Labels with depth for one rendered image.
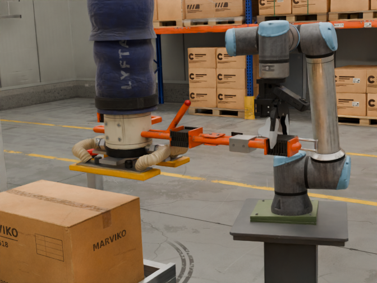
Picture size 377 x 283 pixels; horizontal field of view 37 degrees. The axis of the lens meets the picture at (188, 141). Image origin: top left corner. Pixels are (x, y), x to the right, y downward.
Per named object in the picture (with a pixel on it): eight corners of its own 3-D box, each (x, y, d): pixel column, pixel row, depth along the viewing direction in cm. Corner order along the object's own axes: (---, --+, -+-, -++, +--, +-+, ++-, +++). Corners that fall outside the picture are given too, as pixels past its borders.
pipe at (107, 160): (72, 159, 206) (70, 144, 205) (115, 145, 227) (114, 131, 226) (146, 169, 188) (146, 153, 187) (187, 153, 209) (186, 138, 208)
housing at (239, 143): (228, 151, 181) (228, 137, 180) (238, 147, 186) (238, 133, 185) (248, 153, 177) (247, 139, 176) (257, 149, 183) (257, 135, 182)
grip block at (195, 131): (168, 146, 191) (167, 129, 190) (184, 141, 199) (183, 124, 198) (189, 149, 187) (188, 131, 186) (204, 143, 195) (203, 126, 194)
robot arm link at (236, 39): (274, 27, 244) (220, 24, 183) (303, 24, 239) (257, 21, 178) (275, 54, 246) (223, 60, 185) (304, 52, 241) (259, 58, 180)
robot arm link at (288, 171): (278, 185, 271) (276, 149, 269) (314, 186, 265) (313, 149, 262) (270, 192, 258) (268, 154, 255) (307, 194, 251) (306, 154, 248)
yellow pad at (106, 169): (68, 170, 206) (67, 156, 205) (87, 164, 214) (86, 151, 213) (143, 181, 188) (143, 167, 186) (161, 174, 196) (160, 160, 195)
